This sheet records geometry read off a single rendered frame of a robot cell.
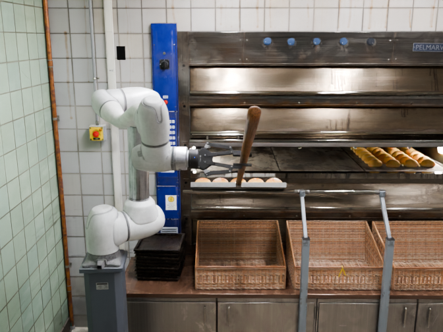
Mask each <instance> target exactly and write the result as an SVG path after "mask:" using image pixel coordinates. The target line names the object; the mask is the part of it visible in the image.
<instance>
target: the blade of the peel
mask: <svg viewBox="0 0 443 332"><path fill-rule="evenodd" d="M191 188H192V189H267V190H283V189H284V188H286V182H242V185H241V187H236V186H235V182H191Z"/></svg>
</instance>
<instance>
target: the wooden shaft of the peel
mask: <svg viewBox="0 0 443 332"><path fill-rule="evenodd" d="M260 116H261V110H260V108H259V107H258V106H255V105H254V106H251V107H250V108H249V110H248V113H247V120H246V125H245V132H244V136H243V144H242V148H241V156H240V161H239V163H247V161H248V159H249V155H250V152H251V148H252V143H253V141H254V137H255V134H256V130H257V127H258V123H259V120H260ZM245 169H246V167H243V166H242V169H238V173H237V180H236V184H237V185H240V184H241V183H242V179H243V175H244V173H245Z"/></svg>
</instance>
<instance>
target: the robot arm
mask: <svg viewBox="0 0 443 332"><path fill-rule="evenodd" d="M92 108H93V110H94V111H95V112H96V114H97V115H98V116H99V117H100V118H102V119H103V120H104V121H106V122H109V123H110V124H112V125H113V126H116V127H117V128H121V129H126V128H127V142H128V166H129V197H128V198H127V200H126V201H125V204H124V206H123V210H122V211H117V209H116V208H114V207H113V206H110V205H106V204H103V205H98V206H95V207H93V208H92V210H90V212H89V214H88V217H87V220H86V245H87V250H88V256H87V258H86V261H85V262H84V263H83V264H82V268H90V267H97V270H102V269H103V268H104V267H121V259H122V257H123V254H124V253H125V251H124V250H120V249H119V245H122V244H123V243H124V242H128V241H134V240H140V239H142V238H146V237H149V236H152V235H154V234H156V233H157V232H159V231H160V230H161V229H162V228H163V226H164V224H165V215H164V213H163V211H162V209H161V208H160V207H159V206H157V205H156V204H155V201H154V200H153V199H152V198H151V197H150V191H149V172H166V171H180V170H187V167H188V168H189V169H201V170H203V171H204V173H205V176H206V177H208V176H210V175H220V174H230V173H231V172H232V170H233V169H242V166H243V167H252V164H251V163H233V165H228V164H225V163H217V162H213V157H216V156H221V155H231V154H233V156H238V157H240V156H241V151H234V150H233V148H232V146H228V145H222V144H212V143H210V142H206V145H205V147H204V148H201V149H189V150H188V148H187V147H176V146H170V143H169V113H168V110H167V106H166V104H165V102H164V100H163V99H162V98H161V97H160V95H159V93H157V92H155V91H153V90H151V89H148V88H142V87H129V88H120V89H111V90H96V91H95V92H94V93H93V94H92ZM210 147H211V148H220V149H227V150H229V151H224V152H213V153H212V152H210V151H209V150H207V148H210ZM210 166H217V167H224V168H228V169H229V170H221V171H209V170H207V168H209V167H210Z"/></svg>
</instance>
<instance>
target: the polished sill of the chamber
mask: <svg viewBox="0 0 443 332"><path fill-rule="evenodd" d="M237 173H238V171H232V172H231V173H230V174H220V175H210V176H208V177H206V176H205V173H204V171H191V179H200V178H206V179H217V178H224V179H235V178H237ZM253 178H259V179H271V178H277V179H443V171H245V173H244V175H243V179H253Z"/></svg>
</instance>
